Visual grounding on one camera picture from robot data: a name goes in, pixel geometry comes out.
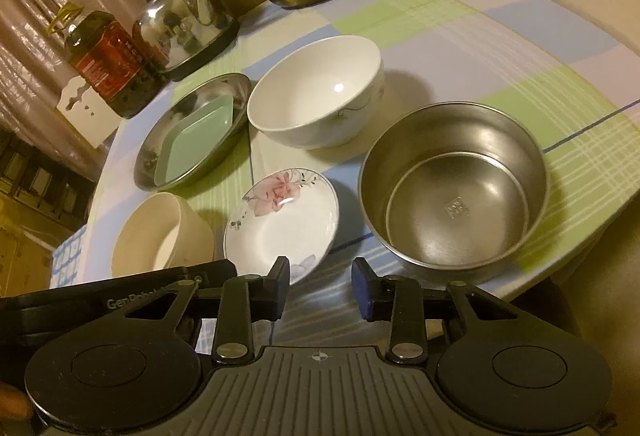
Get white ceramic bowl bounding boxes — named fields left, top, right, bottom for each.
left=247, top=36, right=386, bottom=150

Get stainless steel bowl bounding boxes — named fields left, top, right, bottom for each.
left=358, top=102, right=550, bottom=286

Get round stainless steel plate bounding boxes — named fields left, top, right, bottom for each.
left=133, top=72, right=252, bottom=192

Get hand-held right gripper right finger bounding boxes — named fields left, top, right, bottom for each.
left=351, top=257, right=521, bottom=364

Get cooking oil bottle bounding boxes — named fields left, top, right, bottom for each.
left=49, top=2, right=168, bottom=119

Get dark wooden rack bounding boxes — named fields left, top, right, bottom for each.
left=0, top=126, right=97, bottom=237

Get small floral ceramic plate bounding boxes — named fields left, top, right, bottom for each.
left=223, top=169, right=341, bottom=287

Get blue checked cloth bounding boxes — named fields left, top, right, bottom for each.
left=49, top=226, right=94, bottom=291

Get white cutout paper box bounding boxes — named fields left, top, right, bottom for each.
left=59, top=75, right=122, bottom=148

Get stainless steel kettle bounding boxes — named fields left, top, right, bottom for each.
left=132, top=0, right=240, bottom=82

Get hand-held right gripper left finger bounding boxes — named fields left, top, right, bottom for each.
left=122, top=256, right=291, bottom=364

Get green square dish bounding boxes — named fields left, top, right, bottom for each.
left=154, top=96, right=236, bottom=183

